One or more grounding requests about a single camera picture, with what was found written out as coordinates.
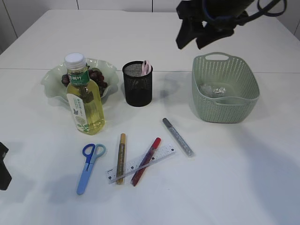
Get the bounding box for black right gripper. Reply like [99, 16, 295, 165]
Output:
[176, 0, 249, 49]

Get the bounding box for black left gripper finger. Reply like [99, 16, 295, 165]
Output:
[0, 142, 12, 190]

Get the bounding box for clear plastic sheet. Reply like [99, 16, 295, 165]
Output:
[200, 84, 226, 98]

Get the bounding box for pink scissors with purple sheath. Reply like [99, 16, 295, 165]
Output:
[141, 60, 152, 76]

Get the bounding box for yellow tea bottle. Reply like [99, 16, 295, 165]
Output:
[64, 52, 105, 135]

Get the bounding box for purple grape bunch with leaves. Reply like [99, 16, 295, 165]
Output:
[61, 66, 108, 97]

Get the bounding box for green woven plastic basket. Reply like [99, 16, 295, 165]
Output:
[192, 52, 260, 123]

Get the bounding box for black mesh pen holder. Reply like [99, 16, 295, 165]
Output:
[122, 61, 153, 107]

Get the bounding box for clear plastic ruler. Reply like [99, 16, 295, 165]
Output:
[105, 144, 176, 184]

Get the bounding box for green wavy glass plate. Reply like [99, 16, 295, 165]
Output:
[41, 58, 119, 104]

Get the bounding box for silver glitter pen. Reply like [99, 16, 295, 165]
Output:
[162, 118, 195, 158]

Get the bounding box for gold glitter pen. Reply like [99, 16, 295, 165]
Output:
[116, 133, 126, 184]

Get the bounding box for red glitter pen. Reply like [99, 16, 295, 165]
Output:
[131, 137, 161, 187]

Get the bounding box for blue scissors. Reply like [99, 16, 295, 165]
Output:
[76, 143, 106, 195]

